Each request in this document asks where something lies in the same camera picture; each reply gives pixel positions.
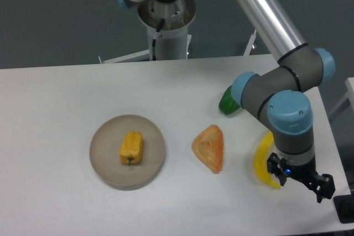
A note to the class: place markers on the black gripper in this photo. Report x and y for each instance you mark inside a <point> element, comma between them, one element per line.
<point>301,167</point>

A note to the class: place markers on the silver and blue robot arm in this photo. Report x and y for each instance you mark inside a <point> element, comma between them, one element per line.
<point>277,99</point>

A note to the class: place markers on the green toy pepper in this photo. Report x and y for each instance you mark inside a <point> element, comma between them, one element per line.
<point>227,105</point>

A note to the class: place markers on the yellow toy pepper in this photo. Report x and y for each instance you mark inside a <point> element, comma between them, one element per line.
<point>131,149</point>

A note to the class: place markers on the beige round plate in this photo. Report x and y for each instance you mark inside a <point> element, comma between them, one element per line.
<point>104,152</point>

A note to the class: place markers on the yellow toy banana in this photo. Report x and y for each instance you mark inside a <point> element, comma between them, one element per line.
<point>260,161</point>

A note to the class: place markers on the black device at table edge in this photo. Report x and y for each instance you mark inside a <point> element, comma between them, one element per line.
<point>344,208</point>

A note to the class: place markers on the orange toy fruit slice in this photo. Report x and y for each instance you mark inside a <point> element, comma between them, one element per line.
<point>208,148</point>

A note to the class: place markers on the white frame at right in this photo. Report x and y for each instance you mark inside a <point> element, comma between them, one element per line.
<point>345,101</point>

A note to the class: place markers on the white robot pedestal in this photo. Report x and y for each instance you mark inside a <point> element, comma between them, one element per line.
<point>167,31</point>

